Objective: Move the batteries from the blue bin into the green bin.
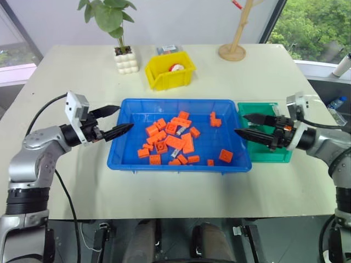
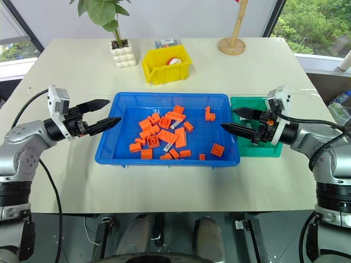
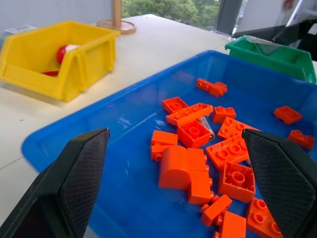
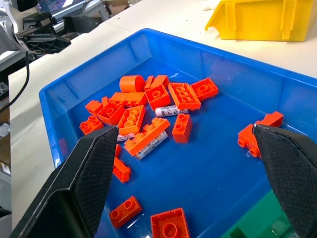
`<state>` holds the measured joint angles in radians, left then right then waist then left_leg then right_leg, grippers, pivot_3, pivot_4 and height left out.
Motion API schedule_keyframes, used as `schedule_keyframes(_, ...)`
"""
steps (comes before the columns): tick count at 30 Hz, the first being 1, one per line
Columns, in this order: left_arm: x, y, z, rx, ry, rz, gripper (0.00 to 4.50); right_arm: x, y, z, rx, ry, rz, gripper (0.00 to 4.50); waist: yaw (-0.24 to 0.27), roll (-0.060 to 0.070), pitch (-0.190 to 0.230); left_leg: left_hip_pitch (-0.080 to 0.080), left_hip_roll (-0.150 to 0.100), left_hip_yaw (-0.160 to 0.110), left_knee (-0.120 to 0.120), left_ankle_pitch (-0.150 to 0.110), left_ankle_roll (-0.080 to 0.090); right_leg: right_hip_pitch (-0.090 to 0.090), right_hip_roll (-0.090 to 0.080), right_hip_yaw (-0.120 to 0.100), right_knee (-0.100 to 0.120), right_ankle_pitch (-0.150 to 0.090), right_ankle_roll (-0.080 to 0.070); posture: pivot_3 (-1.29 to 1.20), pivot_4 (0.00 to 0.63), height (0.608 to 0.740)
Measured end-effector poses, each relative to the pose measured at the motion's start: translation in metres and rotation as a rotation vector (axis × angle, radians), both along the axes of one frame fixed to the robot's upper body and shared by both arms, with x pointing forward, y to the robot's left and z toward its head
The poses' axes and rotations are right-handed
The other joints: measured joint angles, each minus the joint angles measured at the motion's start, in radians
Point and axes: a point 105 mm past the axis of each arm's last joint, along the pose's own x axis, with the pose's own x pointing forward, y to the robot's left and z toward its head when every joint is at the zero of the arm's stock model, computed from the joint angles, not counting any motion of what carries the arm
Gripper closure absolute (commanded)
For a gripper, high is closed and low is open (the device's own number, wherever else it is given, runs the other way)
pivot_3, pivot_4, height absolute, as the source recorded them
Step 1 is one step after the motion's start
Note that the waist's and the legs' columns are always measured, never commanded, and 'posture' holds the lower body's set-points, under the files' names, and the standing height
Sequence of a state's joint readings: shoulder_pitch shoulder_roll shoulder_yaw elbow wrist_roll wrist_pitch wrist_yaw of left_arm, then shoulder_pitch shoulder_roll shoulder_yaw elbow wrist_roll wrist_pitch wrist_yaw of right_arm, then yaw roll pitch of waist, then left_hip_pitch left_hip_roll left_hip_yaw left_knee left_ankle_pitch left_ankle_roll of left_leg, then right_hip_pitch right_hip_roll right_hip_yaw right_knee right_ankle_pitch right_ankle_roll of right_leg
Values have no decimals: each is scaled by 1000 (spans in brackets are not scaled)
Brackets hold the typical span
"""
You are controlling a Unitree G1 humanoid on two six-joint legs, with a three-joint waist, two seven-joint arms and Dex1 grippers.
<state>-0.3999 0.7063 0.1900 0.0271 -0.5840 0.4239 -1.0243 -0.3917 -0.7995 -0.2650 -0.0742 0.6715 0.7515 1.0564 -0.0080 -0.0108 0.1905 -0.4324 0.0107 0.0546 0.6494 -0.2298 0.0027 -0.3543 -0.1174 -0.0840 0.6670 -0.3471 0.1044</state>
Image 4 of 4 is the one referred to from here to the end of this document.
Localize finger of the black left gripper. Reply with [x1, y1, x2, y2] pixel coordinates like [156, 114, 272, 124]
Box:
[25, 33, 72, 54]
[63, 15, 100, 34]

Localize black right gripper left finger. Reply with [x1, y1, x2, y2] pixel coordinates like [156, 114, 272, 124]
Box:
[9, 125, 120, 238]

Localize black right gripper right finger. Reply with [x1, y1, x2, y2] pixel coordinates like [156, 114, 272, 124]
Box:
[252, 124, 317, 238]

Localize black box device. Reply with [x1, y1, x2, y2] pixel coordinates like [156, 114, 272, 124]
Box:
[16, 0, 39, 12]

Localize laptop computer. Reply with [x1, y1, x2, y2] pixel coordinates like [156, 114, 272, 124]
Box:
[36, 0, 88, 23]

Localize white AA battery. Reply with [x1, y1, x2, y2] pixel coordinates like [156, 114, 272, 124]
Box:
[135, 130, 168, 161]
[155, 105, 190, 118]
[116, 132, 136, 143]

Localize orange plastic cylinder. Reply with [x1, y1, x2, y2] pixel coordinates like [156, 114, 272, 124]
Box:
[119, 75, 146, 93]

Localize blue plastic bin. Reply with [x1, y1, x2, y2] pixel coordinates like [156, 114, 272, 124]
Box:
[39, 28, 317, 238]

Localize yellow plastic bin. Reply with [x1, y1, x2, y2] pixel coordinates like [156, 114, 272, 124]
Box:
[205, 0, 317, 42]

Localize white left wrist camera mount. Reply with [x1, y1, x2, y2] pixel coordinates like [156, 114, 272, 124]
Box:
[0, 14, 30, 53]

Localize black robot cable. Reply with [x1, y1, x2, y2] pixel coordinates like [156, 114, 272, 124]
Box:
[0, 51, 31, 113]

